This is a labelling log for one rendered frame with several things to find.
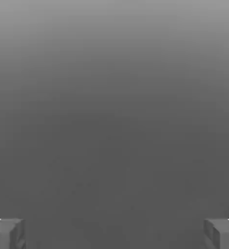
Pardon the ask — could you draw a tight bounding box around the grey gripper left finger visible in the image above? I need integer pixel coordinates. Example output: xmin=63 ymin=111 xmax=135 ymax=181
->
xmin=0 ymin=218 xmax=27 ymax=249

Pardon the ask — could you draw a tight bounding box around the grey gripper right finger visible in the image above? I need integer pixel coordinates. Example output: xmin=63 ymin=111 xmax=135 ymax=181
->
xmin=203 ymin=218 xmax=229 ymax=249

